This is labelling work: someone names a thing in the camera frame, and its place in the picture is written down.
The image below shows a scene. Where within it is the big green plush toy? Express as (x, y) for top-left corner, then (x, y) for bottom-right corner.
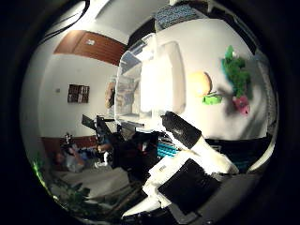
(221, 45), (253, 98)

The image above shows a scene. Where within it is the clear plastic container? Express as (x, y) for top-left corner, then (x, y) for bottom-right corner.
(113, 32), (188, 127)

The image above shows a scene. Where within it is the teal ribbed foam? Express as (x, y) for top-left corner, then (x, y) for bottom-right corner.
(157, 140), (179, 159)

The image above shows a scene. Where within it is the brown wooden branch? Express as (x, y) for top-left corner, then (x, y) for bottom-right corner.
(104, 184), (143, 218)

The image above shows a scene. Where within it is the small light green toy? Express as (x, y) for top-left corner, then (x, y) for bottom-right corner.
(202, 93), (224, 106)

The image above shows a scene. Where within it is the small pink toy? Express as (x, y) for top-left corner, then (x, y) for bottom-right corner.
(232, 95), (251, 116)

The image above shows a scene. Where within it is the yellow round plush toy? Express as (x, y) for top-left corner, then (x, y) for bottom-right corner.
(187, 70), (214, 98)

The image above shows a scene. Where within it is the green leafy plant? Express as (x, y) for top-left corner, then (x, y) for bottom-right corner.
(31, 153), (95, 214)

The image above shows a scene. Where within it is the person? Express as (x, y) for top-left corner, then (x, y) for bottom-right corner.
(54, 142), (113, 173)

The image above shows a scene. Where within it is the brown plush toy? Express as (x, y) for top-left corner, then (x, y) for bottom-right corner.
(104, 81), (117, 110)

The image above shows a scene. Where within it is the blue patterned fabric bin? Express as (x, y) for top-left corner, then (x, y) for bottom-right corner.
(154, 4), (201, 31)

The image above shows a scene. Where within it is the black camera rig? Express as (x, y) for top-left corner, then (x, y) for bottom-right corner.
(82, 113), (126, 148)

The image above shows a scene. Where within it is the dark wall picture frame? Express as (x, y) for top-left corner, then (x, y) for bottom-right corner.
(67, 83), (91, 104)

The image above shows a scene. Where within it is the black cable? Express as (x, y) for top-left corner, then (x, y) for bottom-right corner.
(38, 0), (92, 45)

